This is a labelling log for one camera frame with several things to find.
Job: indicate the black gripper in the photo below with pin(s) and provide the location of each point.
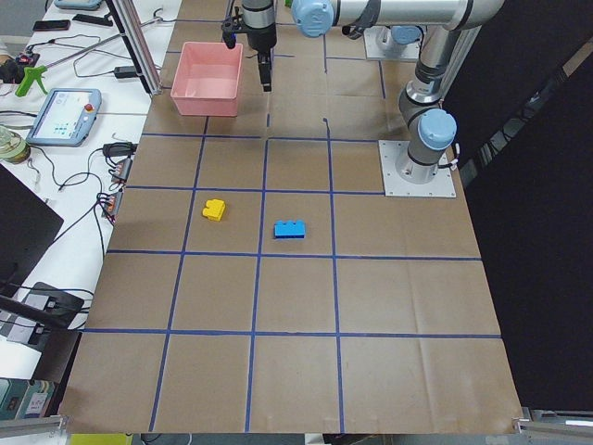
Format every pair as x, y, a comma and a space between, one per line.
260, 39

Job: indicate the blue toy block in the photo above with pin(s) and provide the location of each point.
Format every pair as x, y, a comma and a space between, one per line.
289, 229

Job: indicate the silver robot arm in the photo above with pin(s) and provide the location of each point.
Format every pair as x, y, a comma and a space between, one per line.
432, 129
256, 19

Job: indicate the pink plastic box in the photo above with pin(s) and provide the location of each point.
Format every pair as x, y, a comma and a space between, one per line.
207, 78

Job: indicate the black power adapter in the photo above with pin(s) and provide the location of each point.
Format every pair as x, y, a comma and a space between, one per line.
125, 72

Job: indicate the yellow toy block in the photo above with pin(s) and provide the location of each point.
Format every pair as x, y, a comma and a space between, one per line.
214, 209

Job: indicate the blue teach pendant tablet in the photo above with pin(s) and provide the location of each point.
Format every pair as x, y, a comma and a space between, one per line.
66, 117

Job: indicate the black smartphone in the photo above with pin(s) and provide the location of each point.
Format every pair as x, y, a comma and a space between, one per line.
51, 25

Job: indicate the black monitor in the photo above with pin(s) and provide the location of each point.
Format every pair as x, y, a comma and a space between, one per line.
28, 228

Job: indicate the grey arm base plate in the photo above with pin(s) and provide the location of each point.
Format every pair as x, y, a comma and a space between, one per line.
402, 177
396, 43

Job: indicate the aluminium frame post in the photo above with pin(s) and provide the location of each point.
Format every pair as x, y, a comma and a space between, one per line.
129, 25

